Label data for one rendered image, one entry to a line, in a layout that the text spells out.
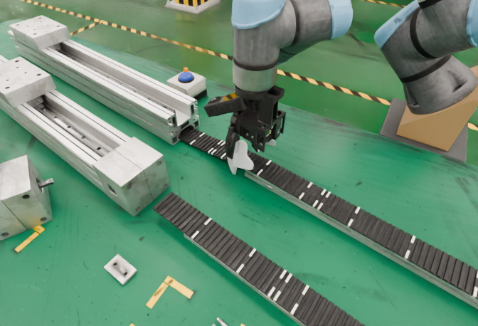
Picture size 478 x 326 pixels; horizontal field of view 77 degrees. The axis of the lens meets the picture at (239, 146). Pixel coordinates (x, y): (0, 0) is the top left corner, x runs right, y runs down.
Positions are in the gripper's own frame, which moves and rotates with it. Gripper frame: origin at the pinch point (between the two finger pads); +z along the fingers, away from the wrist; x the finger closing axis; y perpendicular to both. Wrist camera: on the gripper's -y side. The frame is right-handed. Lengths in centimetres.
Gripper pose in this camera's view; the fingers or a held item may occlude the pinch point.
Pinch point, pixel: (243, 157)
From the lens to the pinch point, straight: 67.7
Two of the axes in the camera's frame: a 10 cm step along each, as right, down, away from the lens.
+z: 0.0, 7.3, 6.9
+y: 7.9, 4.2, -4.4
